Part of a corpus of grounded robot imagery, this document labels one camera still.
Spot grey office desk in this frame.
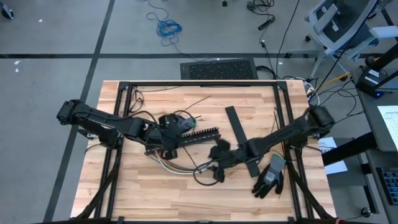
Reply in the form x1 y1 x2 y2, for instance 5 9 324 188
321 65 398 224

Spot yellow floor cable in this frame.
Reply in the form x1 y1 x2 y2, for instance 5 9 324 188
322 72 351 87

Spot black floor cables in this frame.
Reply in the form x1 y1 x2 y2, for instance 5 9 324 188
310 79 366 125

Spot black box device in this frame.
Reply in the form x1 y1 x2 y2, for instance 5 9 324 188
355 66 393 99

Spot thick black hanging cable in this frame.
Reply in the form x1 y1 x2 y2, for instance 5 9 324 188
309 0 381 97

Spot blue coiled floor cable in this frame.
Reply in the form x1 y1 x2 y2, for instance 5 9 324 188
138 0 184 47

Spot coloured wire bundle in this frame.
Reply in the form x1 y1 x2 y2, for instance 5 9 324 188
154 151 216 175

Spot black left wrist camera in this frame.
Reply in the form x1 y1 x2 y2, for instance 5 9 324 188
162 149 178 161

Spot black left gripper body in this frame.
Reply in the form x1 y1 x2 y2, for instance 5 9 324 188
148 113 182 151

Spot black grey work glove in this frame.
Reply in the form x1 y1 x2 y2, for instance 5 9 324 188
159 113 198 131
251 154 287 200

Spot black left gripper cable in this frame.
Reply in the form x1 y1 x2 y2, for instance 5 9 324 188
129 108 197 125

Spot white paper sheet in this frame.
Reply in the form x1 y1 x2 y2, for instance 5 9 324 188
318 136 349 176

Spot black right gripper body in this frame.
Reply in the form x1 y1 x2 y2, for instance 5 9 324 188
208 138 253 170

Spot black arm base cable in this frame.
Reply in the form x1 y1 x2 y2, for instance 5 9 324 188
127 88 146 113

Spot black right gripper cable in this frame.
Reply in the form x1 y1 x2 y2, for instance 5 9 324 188
192 167 223 187

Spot black keyboard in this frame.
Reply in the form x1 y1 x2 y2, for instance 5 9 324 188
375 167 398 206

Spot white cable bundle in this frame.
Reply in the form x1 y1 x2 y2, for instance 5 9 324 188
303 79 321 105

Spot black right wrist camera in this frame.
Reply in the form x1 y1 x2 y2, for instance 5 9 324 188
212 166 226 184

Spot black duct cover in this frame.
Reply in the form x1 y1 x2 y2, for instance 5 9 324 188
224 105 262 179

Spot black slotted cable duct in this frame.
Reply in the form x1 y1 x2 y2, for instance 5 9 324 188
144 126 222 157

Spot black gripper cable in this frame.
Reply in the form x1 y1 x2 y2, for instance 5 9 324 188
192 167 223 187
129 108 197 125

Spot grey mesh office chair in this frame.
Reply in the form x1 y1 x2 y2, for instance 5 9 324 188
303 0 398 78

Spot thin black hanging cable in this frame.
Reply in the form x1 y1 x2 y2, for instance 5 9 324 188
275 0 301 79

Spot lit laptop screen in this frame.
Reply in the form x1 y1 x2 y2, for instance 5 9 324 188
376 105 398 152

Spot black floor cable tangle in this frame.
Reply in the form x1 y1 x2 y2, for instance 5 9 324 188
246 0 277 32

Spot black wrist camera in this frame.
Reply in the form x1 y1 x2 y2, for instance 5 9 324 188
212 166 226 184
162 149 178 161

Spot black zip tie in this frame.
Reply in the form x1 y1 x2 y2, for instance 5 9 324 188
272 107 279 134
184 95 213 112
181 145 200 169

